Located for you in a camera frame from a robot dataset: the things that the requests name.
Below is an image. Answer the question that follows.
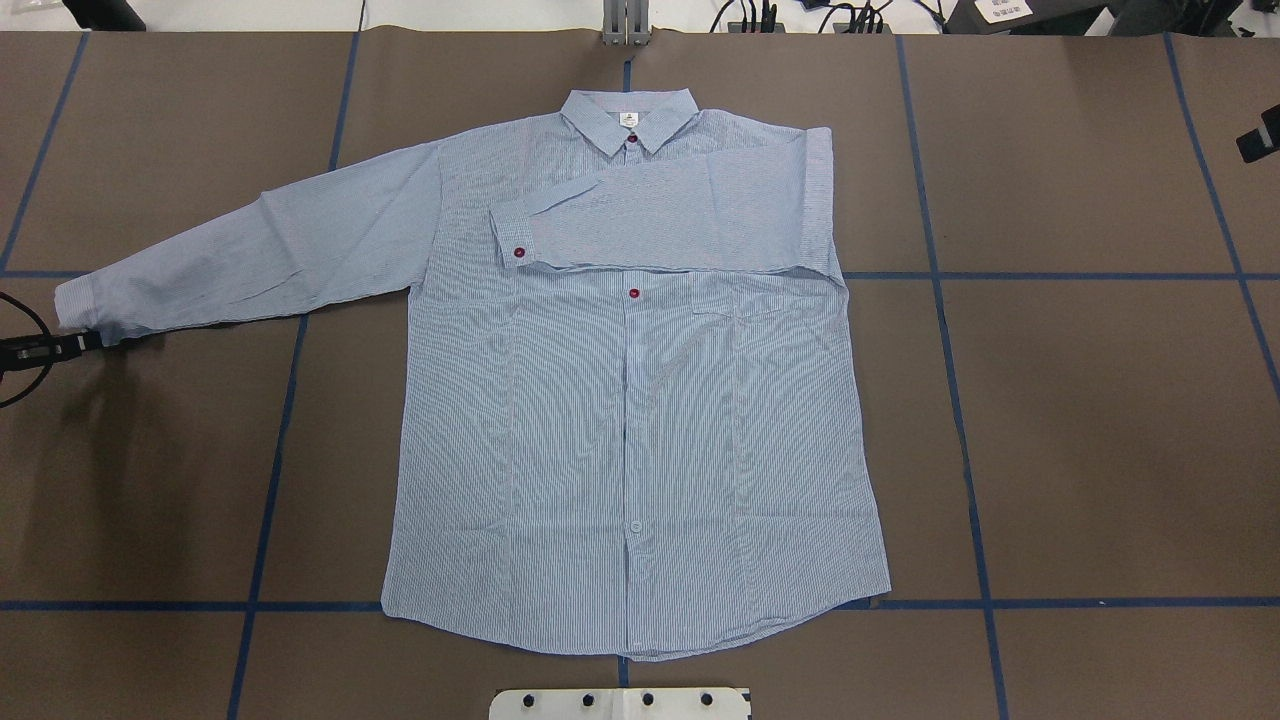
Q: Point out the aluminium frame post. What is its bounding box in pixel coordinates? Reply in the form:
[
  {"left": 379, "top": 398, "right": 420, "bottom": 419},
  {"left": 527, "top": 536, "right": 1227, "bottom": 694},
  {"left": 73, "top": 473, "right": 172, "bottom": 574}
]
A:
[{"left": 602, "top": 0, "right": 652, "bottom": 47}]

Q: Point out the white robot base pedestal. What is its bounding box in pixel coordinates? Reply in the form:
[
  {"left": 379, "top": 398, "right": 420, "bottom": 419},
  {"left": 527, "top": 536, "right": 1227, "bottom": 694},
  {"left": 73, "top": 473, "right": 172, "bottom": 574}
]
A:
[{"left": 488, "top": 687, "right": 754, "bottom": 719}]

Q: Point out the light blue striped shirt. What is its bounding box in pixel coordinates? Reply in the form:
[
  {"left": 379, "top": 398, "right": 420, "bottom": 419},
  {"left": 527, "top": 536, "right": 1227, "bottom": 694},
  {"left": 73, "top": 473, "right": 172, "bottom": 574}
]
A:
[{"left": 54, "top": 88, "right": 891, "bottom": 661}]

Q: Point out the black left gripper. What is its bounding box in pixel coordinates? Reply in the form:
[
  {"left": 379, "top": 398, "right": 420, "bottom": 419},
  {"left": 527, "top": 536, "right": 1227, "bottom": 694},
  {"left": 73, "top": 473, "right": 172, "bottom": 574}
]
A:
[{"left": 1, "top": 333, "right": 104, "bottom": 373}]

